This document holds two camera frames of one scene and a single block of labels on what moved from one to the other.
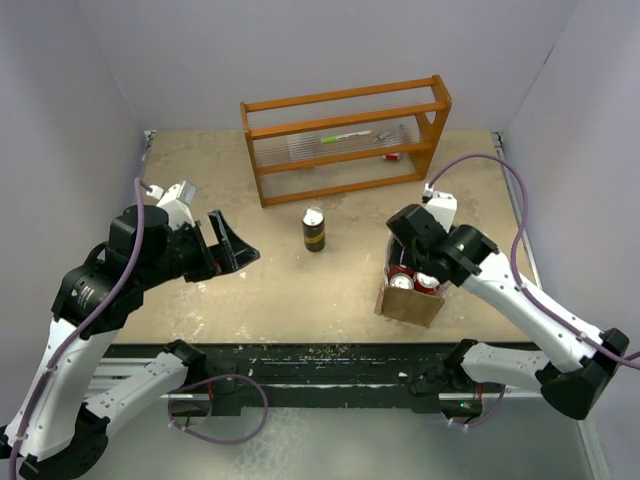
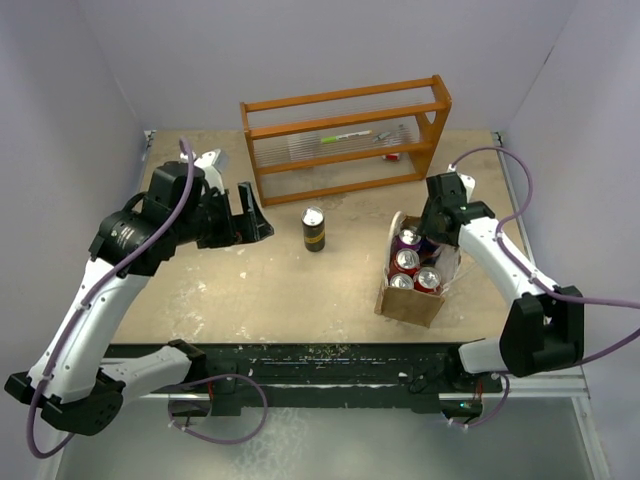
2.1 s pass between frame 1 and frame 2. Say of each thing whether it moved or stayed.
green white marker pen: stayed
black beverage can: stayed
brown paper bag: stayed
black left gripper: moved
